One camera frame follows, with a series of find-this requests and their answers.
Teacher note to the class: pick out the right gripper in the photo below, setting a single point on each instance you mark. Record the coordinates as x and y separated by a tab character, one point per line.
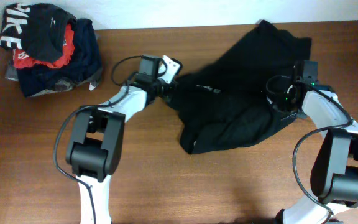
278	105

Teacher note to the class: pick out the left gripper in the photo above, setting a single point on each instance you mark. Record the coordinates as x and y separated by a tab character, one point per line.
168	93

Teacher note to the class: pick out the black t-shirt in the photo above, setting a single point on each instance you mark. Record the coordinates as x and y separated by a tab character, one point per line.
233	102

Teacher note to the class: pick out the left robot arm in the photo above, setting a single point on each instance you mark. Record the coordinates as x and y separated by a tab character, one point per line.
95	146

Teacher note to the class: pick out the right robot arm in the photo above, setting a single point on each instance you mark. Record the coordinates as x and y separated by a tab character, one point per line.
334	175

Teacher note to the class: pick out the navy blue shirt in pile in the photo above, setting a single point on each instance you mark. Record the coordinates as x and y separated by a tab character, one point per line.
82	59

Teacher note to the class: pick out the black Nike shirt on pile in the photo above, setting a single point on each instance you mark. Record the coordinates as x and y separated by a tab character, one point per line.
37	29

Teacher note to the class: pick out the red shirt in pile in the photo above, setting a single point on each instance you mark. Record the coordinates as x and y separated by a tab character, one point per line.
22	60

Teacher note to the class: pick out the grey shirt under pile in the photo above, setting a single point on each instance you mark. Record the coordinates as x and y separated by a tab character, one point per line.
93	80

